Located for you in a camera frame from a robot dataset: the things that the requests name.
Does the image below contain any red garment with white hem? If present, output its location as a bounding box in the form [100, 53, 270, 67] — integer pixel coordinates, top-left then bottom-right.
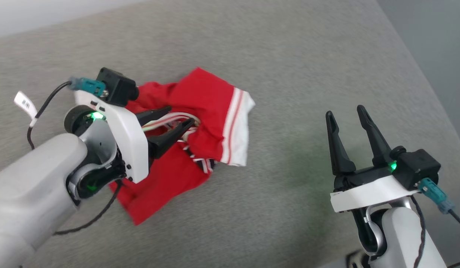
[110, 67, 256, 226]

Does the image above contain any white cable label tag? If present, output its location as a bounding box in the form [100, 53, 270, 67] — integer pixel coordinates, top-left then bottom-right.
[14, 91, 39, 127]

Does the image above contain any teal cable connector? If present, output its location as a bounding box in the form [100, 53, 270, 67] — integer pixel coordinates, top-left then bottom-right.
[418, 178, 456, 215]
[69, 77, 107, 98]

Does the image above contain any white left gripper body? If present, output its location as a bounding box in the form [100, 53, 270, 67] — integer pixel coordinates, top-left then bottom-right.
[74, 90, 159, 184]

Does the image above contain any black braided cable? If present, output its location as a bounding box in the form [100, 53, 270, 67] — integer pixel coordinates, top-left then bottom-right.
[53, 180, 124, 236]
[410, 196, 427, 268]

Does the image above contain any grey fabric sofa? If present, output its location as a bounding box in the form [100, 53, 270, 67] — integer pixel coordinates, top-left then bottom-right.
[0, 0, 460, 268]

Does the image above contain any thin black camera cable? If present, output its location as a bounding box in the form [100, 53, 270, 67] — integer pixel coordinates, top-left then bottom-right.
[27, 81, 73, 150]
[448, 209, 460, 231]

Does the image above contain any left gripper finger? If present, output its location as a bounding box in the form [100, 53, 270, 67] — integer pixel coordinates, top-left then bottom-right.
[148, 118, 196, 159]
[136, 106, 172, 127]

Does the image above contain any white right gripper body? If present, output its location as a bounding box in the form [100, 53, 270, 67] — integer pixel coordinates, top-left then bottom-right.
[330, 166, 421, 213]

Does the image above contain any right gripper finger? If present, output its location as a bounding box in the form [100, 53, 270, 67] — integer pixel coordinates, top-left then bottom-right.
[357, 105, 394, 168]
[326, 110, 356, 176]

